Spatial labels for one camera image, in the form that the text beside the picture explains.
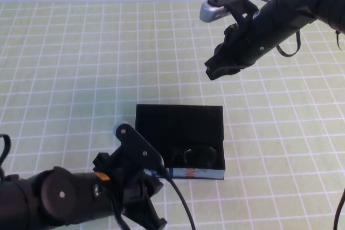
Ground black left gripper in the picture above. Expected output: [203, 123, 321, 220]
[93, 146, 168, 230]

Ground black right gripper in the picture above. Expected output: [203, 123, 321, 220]
[204, 3, 283, 81]

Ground black glasses case blue print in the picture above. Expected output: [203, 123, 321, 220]
[134, 104, 226, 181]

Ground black framed glasses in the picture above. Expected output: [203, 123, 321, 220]
[169, 145, 218, 169]

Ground green white checked tablecloth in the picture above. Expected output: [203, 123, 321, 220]
[0, 1, 345, 230]

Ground black left camera cable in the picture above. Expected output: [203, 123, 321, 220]
[157, 164, 196, 230]

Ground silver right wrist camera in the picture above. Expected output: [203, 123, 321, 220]
[199, 0, 231, 23]

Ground black left camera bracket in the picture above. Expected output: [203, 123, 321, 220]
[115, 123, 164, 173]

